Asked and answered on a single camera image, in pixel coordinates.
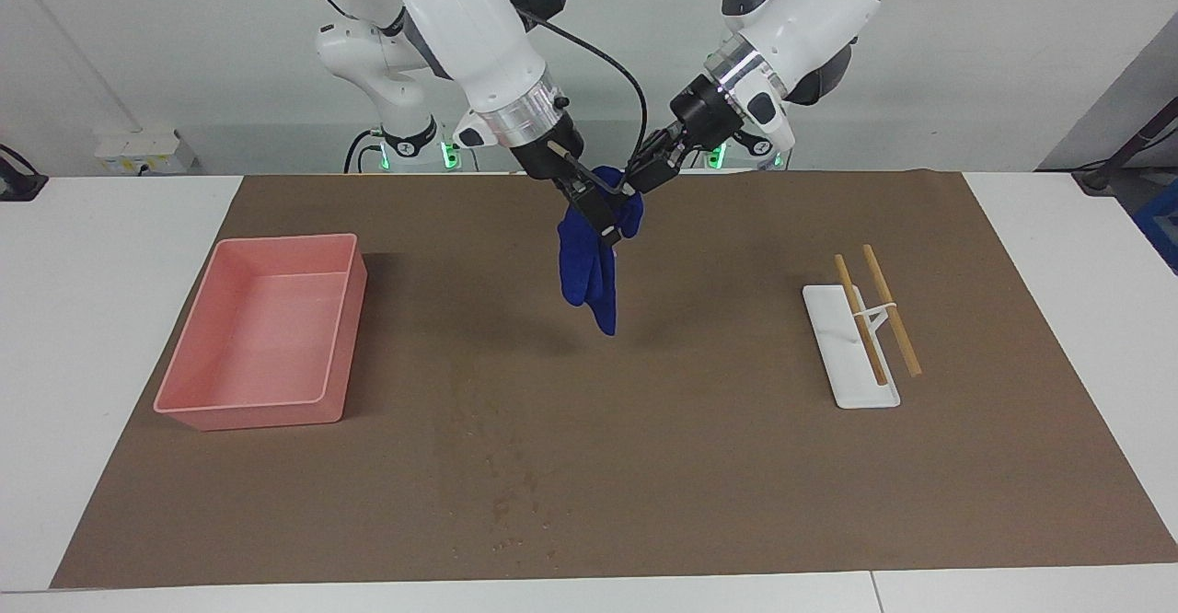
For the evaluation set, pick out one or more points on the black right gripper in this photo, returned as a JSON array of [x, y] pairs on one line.
[[552, 153]]

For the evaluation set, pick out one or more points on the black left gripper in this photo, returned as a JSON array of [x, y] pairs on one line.
[[704, 116]]

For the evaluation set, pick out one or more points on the blue towel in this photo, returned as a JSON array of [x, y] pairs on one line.
[[584, 272]]

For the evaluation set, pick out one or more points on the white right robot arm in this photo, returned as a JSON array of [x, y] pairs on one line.
[[479, 33]]

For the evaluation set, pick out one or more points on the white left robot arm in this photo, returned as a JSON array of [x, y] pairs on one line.
[[810, 5]]

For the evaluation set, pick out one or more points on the spilled water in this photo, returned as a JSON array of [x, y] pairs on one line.
[[502, 503]]

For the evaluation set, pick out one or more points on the brown table mat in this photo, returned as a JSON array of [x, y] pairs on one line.
[[644, 466]]

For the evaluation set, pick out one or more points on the wooden rack rod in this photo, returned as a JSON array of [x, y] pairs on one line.
[[891, 309], [860, 318]]

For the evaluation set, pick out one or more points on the white rack with wooden rods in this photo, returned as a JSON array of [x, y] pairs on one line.
[[851, 364]]

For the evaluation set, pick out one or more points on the pink plastic bin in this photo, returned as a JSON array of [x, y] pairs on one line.
[[267, 328]]

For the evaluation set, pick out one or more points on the white power strip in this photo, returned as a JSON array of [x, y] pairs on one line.
[[143, 153]]

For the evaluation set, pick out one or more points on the black stand with pole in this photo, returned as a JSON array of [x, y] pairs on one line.
[[1127, 148]]

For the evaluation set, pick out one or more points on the blue crate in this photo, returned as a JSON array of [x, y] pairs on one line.
[[1161, 226]]

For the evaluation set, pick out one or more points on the black floor stand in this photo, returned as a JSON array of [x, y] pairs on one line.
[[18, 180]]

